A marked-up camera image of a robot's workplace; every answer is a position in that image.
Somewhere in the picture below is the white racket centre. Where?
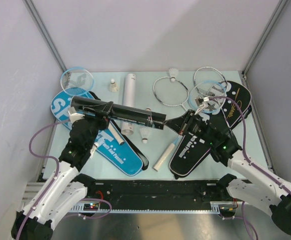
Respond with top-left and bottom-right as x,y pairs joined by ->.
152,76 -> 190,113

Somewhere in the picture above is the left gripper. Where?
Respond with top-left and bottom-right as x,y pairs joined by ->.
81,102 -> 113,150

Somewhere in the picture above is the left aluminium frame post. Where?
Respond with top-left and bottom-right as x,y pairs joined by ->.
22,0 -> 67,72

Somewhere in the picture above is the white racket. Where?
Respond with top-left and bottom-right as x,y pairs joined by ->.
192,66 -> 228,97
152,76 -> 190,113

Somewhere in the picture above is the white shuttlecock tube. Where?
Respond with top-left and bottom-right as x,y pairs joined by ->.
121,73 -> 136,136

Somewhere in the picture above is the light blue racket left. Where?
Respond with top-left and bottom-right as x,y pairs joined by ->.
60,66 -> 125,146

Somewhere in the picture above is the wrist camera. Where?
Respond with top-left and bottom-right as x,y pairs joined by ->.
194,97 -> 210,115
67,107 -> 85,124

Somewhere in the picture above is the aluminium frame post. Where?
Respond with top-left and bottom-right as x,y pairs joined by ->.
241,0 -> 290,76
22,0 -> 67,72

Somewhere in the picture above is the light blue racket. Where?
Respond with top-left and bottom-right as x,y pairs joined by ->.
152,79 -> 228,172
60,66 -> 125,146

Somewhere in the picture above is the right aluminium frame post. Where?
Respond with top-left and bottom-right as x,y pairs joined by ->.
241,0 -> 290,76

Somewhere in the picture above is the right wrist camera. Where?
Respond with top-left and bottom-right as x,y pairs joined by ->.
194,97 -> 210,115

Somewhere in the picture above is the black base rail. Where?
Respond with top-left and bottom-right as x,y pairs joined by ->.
35,178 -> 248,213

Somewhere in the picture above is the blue racket cover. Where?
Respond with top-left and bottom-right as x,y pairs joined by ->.
50,91 -> 149,177

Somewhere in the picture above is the black shuttlecock tube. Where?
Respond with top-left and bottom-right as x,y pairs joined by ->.
70,96 -> 167,130

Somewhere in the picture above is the black racket cover front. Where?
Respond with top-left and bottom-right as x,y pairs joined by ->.
168,131 -> 211,180

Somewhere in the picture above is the black racket cover gold script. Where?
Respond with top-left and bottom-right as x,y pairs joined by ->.
217,80 -> 252,130

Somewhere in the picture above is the light green table mat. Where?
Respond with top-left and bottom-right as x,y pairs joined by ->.
42,70 -> 273,181

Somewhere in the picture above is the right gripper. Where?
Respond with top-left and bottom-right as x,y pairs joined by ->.
163,109 -> 217,145

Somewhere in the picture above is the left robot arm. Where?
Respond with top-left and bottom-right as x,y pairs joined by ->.
11,97 -> 114,240

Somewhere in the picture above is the white racket right rear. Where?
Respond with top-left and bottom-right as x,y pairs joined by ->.
192,66 -> 228,97

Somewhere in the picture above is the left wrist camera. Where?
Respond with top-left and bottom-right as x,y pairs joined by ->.
67,107 -> 85,124

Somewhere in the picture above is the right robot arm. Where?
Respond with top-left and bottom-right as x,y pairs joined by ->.
163,110 -> 291,235

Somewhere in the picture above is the light blue racket right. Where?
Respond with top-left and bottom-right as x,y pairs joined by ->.
152,79 -> 228,172

